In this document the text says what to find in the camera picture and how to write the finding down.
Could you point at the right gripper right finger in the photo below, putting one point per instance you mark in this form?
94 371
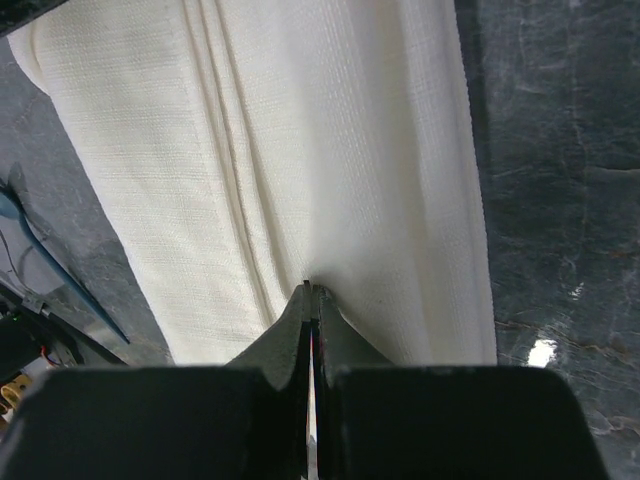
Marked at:
378 420

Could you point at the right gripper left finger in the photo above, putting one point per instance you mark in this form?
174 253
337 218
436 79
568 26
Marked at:
243 420

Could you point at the white cloth napkin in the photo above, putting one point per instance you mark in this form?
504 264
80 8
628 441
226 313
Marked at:
240 148

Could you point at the blue plastic spoon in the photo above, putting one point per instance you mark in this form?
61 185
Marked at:
12 209

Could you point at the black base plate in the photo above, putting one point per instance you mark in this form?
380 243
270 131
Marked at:
27 336

